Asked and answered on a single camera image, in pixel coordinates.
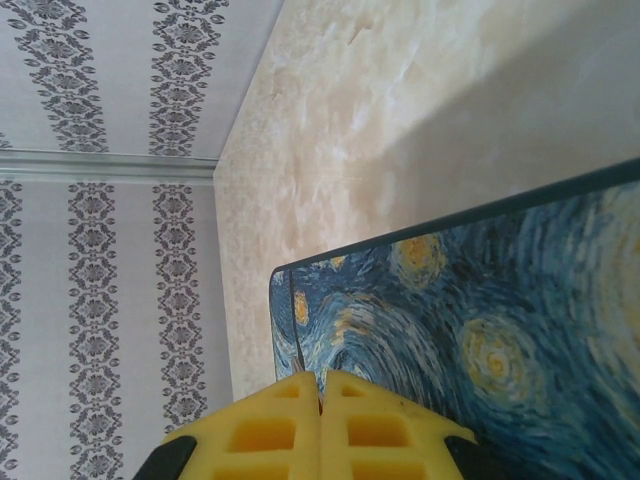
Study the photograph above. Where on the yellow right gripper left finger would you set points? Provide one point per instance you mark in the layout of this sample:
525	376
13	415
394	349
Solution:
260	440

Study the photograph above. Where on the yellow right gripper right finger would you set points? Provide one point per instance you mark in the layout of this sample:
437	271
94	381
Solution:
380	440

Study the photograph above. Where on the starry night print mat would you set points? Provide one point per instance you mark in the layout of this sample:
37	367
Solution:
500	325

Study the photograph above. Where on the aluminium frame post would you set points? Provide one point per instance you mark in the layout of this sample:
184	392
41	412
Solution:
100	167

